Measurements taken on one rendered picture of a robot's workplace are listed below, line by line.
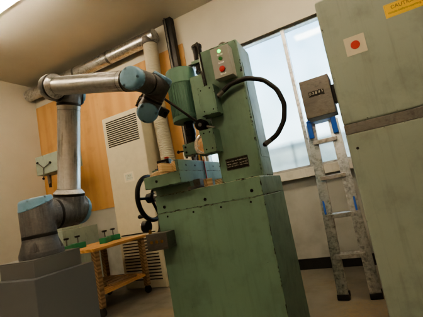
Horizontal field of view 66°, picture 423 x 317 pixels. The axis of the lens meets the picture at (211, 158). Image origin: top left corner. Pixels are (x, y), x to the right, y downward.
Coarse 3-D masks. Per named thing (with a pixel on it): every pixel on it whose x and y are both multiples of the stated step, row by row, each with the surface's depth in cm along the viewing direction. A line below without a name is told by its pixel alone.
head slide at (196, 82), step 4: (196, 76) 180; (200, 76) 179; (192, 80) 181; (196, 80) 180; (200, 80) 179; (192, 84) 181; (196, 84) 180; (200, 84) 179; (192, 88) 181; (196, 88) 180; (192, 92) 181; (196, 92) 179; (196, 96) 179; (196, 100) 179; (196, 104) 179; (196, 108) 179; (200, 108) 178; (196, 112) 179; (200, 112) 178; (196, 116) 179; (200, 116) 178; (208, 120) 176; (200, 132) 178
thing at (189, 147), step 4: (184, 144) 185; (188, 144) 184; (192, 144) 183; (184, 148) 185; (188, 148) 184; (192, 148) 183; (184, 152) 185; (188, 152) 184; (192, 152) 183; (196, 152) 182; (184, 156) 185; (188, 156) 187; (192, 156) 189
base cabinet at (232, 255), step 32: (160, 224) 168; (192, 224) 161; (224, 224) 154; (256, 224) 147; (288, 224) 180; (192, 256) 160; (224, 256) 153; (256, 256) 147; (288, 256) 164; (192, 288) 159; (224, 288) 152; (256, 288) 146; (288, 288) 150
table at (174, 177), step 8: (152, 176) 163; (160, 176) 161; (168, 176) 159; (176, 176) 157; (184, 176) 160; (192, 176) 168; (200, 176) 176; (208, 176) 186; (216, 176) 196; (152, 184) 162; (160, 184) 160; (168, 184) 159; (176, 184) 165
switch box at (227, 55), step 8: (216, 48) 165; (224, 48) 163; (216, 56) 164; (224, 56) 163; (232, 56) 166; (216, 64) 164; (224, 64) 162; (232, 64) 163; (216, 72) 164; (232, 72) 161; (224, 80) 167
